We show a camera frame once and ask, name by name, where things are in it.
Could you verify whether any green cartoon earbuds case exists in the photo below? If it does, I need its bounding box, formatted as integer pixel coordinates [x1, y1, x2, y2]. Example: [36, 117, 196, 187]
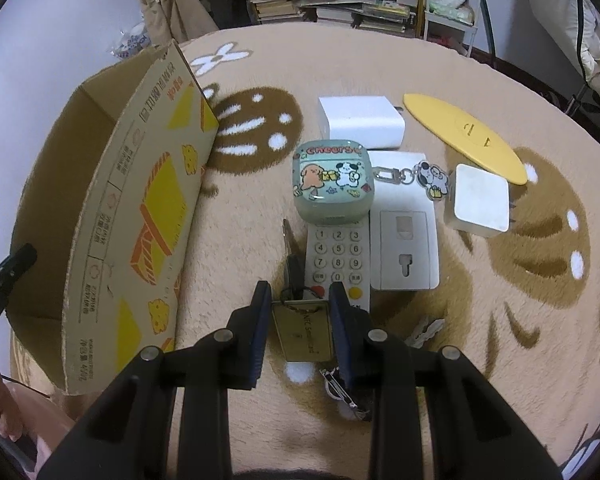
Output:
[291, 140, 377, 225]

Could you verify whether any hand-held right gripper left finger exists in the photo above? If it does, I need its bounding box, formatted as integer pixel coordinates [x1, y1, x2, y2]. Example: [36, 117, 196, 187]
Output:
[35, 280, 273, 480]

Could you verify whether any white metal rack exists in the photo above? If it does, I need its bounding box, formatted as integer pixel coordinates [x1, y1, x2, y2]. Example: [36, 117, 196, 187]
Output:
[422, 0, 485, 57]

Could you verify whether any pile of papers and books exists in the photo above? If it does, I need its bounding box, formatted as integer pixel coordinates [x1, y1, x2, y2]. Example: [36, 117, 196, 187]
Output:
[300, 0, 417, 37]

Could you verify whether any beige hanging coat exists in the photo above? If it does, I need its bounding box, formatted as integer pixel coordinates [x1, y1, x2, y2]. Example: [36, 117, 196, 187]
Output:
[134, 0, 222, 45]

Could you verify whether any white remote control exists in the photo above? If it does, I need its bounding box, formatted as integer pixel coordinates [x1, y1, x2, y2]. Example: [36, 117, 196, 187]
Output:
[304, 217, 372, 318]

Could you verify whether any white rectangular wall charger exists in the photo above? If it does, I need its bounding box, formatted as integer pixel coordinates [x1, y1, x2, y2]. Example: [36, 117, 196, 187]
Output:
[317, 95, 406, 151]

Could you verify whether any pale cloth bundle in rack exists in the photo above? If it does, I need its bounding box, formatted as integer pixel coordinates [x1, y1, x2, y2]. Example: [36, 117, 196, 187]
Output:
[429, 0, 475, 25]

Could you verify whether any pink cloth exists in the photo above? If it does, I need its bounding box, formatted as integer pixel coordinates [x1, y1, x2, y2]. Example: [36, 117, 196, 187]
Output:
[10, 385, 77, 480]

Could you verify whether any clear plastic bag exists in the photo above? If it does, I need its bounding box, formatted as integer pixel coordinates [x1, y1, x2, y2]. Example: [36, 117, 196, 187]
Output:
[110, 22, 149, 59]

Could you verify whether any white square charger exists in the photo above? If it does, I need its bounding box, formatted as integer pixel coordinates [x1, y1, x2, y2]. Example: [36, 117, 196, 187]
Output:
[442, 162, 518, 235]

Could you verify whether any printed cardboard box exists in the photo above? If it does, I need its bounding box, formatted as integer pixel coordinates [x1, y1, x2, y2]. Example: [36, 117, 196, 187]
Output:
[5, 39, 221, 397]

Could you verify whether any beige paw print blanket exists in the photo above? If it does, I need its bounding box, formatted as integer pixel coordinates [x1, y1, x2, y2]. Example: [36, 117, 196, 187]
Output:
[10, 22, 600, 480]

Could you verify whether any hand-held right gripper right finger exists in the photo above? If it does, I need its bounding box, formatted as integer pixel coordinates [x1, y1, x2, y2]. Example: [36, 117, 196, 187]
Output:
[328, 280, 566, 480]

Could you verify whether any key bunch with brass tag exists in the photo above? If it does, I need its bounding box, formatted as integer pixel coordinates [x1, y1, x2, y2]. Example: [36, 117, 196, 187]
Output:
[279, 217, 447, 423]

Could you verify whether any dog keychain charm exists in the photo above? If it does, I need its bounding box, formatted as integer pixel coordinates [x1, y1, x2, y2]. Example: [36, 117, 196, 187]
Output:
[372, 159, 453, 206]

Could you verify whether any light grey remote control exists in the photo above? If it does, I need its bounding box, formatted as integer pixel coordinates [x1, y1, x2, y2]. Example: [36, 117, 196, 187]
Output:
[367, 150, 441, 292]

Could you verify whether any stack of old books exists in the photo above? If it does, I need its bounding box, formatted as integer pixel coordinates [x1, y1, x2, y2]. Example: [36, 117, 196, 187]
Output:
[247, 0, 303, 24]

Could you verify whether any white down jacket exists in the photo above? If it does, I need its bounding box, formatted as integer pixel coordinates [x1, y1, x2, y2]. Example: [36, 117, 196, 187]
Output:
[525, 0, 600, 107]

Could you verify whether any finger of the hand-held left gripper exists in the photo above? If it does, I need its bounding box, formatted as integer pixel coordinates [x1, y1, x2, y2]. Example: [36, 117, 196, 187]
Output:
[0, 243, 38, 303]

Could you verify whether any yellow oval lid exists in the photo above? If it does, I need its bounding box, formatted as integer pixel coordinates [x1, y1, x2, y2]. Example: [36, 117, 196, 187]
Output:
[402, 91, 529, 184]

